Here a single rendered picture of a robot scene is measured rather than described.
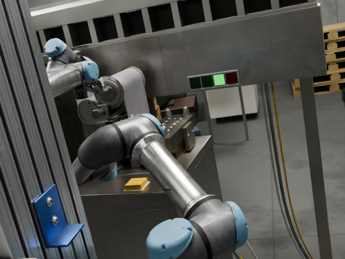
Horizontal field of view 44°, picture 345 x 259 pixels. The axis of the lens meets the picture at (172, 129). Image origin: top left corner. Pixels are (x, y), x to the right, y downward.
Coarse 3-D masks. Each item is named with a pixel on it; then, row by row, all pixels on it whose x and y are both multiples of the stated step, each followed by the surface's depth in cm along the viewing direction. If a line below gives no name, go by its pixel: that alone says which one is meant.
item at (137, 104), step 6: (144, 90) 210; (132, 96) 197; (138, 96) 203; (144, 96) 210; (126, 102) 191; (132, 102) 197; (138, 102) 202; (144, 102) 209; (126, 108) 191; (132, 108) 196; (138, 108) 202; (144, 108) 208; (138, 114) 201
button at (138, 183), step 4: (132, 180) 172; (136, 180) 172; (140, 180) 171; (144, 180) 171; (128, 184) 169; (132, 184) 168; (136, 184) 168; (140, 184) 167; (144, 184) 170; (128, 188) 169; (132, 188) 168; (136, 188) 168; (140, 188) 167
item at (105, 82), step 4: (104, 80) 188; (108, 80) 187; (104, 84) 188; (108, 84) 187; (112, 84) 187; (116, 84) 187; (116, 88) 187; (116, 92) 187; (116, 96) 188; (100, 100) 191; (116, 100) 188; (108, 104) 190; (112, 104) 190
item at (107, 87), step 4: (104, 88) 187; (108, 88) 187; (112, 88) 187; (104, 92) 188; (108, 92) 188; (112, 92) 187; (100, 96) 189; (104, 96) 189; (108, 96) 188; (112, 96) 187; (104, 100) 189; (108, 100) 188
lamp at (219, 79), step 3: (216, 75) 204; (219, 75) 204; (222, 75) 203; (216, 78) 205; (219, 78) 204; (222, 78) 204; (216, 81) 205; (219, 81) 205; (222, 81) 204; (216, 84) 206; (219, 84) 205; (222, 84) 205
